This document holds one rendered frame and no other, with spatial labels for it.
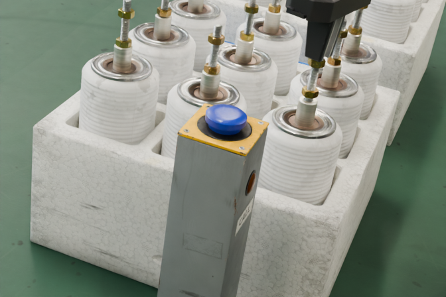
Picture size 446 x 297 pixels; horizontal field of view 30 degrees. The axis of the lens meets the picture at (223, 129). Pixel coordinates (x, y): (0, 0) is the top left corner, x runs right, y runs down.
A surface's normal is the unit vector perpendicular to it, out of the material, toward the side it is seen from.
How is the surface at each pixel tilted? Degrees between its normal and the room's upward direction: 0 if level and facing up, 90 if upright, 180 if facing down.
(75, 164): 90
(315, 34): 90
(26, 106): 0
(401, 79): 90
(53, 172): 90
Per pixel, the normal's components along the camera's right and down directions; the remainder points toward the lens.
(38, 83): 0.14, -0.86
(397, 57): -0.37, 0.42
